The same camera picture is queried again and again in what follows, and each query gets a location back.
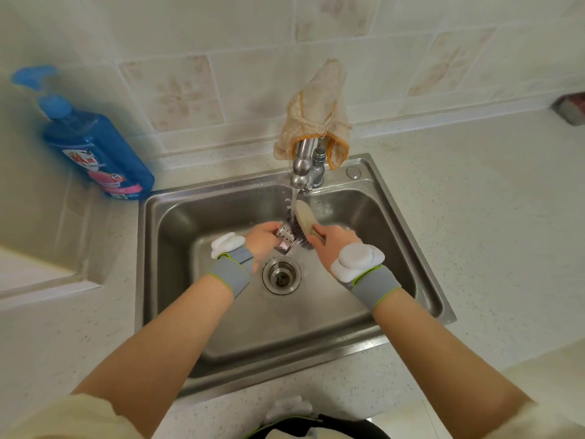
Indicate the red and grey box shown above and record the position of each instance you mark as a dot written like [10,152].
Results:
[571,108]

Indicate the round metal sink hole cap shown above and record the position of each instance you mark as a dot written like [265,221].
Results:
[353,172]

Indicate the grey left wristband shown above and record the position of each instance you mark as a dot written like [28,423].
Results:
[232,272]

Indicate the white wrist tracker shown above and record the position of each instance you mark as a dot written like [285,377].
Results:
[357,259]
[227,243]

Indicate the blue pump soap bottle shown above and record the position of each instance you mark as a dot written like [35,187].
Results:
[98,153]

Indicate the grey right wristband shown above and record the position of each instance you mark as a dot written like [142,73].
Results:
[375,285]

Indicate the person's left hand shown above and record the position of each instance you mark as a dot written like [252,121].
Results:
[259,240]

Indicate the white waist tracker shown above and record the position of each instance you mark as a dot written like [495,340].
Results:
[288,409]

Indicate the cream left sleeve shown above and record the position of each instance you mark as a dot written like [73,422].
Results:
[68,420]

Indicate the white left wrist tracker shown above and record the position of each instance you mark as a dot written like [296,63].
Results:
[227,243]

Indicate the metal sink drain strainer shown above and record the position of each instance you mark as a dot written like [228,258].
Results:
[281,276]

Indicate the person's right forearm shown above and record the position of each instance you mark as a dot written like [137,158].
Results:
[438,356]

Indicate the perforated metal grater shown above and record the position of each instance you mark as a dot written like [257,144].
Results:
[286,235]

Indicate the person's right fingers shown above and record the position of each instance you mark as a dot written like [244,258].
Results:
[321,232]

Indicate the wooden scrubbing brush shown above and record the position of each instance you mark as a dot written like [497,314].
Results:
[303,217]

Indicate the black waist belt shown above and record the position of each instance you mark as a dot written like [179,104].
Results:
[338,427]

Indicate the cream sleeve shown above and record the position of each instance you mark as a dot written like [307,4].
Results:
[68,420]
[548,420]

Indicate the person's right hand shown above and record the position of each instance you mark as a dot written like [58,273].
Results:
[333,242]

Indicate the beige dishcloth with orange trim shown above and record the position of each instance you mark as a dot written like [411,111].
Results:
[315,105]

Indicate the person's left fingers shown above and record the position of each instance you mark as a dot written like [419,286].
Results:
[272,229]

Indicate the white right wrist tracker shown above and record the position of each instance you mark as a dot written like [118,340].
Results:
[357,259]

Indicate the cream right sleeve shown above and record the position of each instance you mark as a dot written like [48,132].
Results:
[548,420]

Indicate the stainless steel sink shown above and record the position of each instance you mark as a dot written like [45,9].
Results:
[228,315]

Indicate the grey wristband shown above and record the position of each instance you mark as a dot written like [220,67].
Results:
[375,285]
[232,272]

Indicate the person's left forearm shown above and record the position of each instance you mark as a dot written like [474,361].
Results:
[160,352]

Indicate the chrome faucet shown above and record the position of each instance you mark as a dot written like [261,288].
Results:
[303,159]

